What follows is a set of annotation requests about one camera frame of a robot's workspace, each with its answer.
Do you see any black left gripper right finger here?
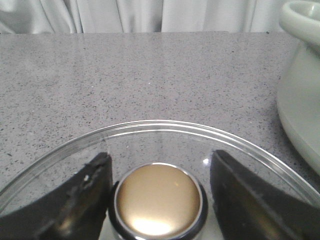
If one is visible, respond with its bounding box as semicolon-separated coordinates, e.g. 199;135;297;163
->
210;150;320;240

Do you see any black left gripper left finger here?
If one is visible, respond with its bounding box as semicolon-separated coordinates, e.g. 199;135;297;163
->
0;152;113;240

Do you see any glass pot lid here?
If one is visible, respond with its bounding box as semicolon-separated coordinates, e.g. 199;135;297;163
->
0;120;320;240

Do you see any pale green electric pot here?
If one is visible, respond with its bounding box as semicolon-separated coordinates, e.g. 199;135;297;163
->
276;0;320;173

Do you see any white pleated curtain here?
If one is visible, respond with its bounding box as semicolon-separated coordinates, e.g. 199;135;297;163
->
0;0;284;34

